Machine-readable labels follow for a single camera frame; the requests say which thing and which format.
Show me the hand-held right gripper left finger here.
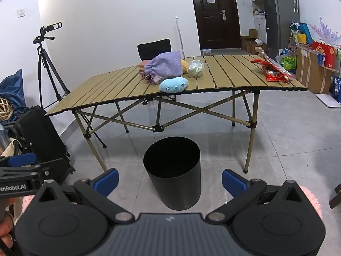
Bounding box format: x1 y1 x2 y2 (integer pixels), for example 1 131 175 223
34 169 134 223

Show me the wicker ball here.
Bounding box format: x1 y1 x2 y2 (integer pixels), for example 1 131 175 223
0 98 14 122

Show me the large cardboard box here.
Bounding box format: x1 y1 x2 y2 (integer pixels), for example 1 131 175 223
296 44 339 94

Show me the blue plush toy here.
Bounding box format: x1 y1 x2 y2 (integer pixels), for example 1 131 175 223
159 76 189 94

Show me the blue cushion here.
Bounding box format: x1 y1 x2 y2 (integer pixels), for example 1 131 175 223
0 69 26 110

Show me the purple drawstring bag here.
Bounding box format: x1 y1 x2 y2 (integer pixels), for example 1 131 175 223
144 51 184 82

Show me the white mop pole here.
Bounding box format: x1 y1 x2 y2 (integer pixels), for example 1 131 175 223
175 16 185 59

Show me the dark brown door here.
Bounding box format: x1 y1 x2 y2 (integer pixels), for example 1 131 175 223
189 0 241 51

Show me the blue gift bag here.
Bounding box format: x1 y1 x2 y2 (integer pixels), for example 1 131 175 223
298 23 314 45

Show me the tan slatted folding table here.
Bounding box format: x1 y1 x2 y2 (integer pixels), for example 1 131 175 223
44 54 308 175

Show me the black trash bin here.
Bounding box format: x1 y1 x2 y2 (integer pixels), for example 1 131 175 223
143 137 201 211

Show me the white bathroom scale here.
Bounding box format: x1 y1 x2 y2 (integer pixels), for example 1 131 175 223
316 93 341 109

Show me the black trolley frame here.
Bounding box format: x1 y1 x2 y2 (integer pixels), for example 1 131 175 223
5 123 33 156

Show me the clear plastic bag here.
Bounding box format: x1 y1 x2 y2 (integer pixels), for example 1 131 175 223
188 59 205 78

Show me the pink fuzzy garment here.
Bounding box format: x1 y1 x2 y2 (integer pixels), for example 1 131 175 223
301 186 323 219

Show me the person's left forearm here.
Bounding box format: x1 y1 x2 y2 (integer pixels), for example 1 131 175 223
23 195 36 210

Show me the green plastic bag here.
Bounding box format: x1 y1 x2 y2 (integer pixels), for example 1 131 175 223
282 56 297 70

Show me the grey refrigerator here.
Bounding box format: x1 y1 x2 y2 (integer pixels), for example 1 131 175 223
262 0 301 56

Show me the dark wooden furniture leg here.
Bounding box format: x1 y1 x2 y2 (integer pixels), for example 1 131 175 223
329 183 341 210

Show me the blue printed box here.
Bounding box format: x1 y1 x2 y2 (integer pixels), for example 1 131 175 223
332 76 341 103

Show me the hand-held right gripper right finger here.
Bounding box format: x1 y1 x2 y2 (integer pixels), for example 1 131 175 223
207 169 307 223

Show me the white base cabinet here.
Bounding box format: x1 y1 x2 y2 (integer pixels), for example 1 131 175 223
253 15 267 43

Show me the black folding chair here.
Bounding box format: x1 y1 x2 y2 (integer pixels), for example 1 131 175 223
137 39 171 62

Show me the black tripod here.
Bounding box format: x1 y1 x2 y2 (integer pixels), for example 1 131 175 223
33 33 107 149

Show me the black suitcase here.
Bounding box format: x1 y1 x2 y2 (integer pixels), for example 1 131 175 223
16 106 76 184

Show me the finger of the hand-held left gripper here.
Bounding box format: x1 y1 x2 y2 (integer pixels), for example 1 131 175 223
0 153 68 178

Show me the person's left hand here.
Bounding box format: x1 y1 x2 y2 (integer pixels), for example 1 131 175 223
0 211 14 250

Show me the red gift box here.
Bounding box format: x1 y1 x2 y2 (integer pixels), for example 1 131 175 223
312 41 335 68

